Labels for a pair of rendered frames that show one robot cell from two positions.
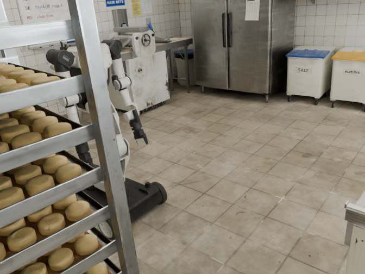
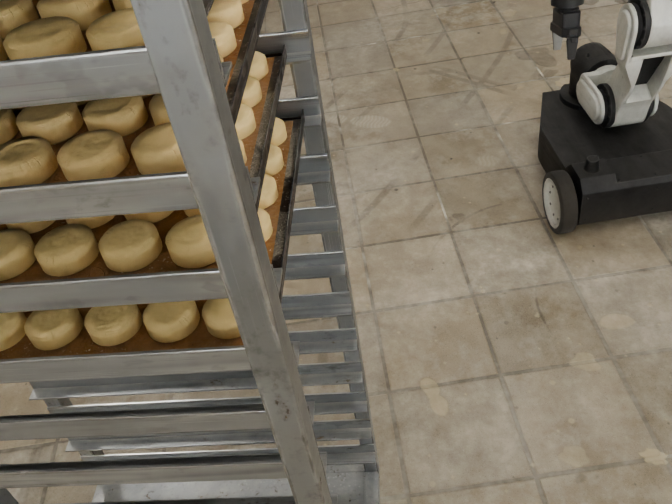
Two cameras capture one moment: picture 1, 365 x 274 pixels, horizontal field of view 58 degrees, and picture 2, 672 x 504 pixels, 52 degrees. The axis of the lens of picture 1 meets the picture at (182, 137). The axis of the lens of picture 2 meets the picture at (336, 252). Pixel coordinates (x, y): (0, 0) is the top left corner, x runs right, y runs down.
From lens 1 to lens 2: 43 cm
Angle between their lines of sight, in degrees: 45
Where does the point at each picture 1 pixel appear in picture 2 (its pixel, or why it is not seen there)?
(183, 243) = not seen: outside the picture
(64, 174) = (93, 35)
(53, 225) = (76, 162)
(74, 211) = (145, 148)
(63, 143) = not seen: outside the picture
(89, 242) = (196, 239)
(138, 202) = (657, 179)
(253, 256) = not seen: outside the picture
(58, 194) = (33, 87)
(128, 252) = (247, 317)
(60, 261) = (113, 250)
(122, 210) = (218, 204)
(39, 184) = (24, 42)
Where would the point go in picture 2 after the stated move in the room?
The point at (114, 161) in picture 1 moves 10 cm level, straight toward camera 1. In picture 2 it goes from (171, 40) to (27, 138)
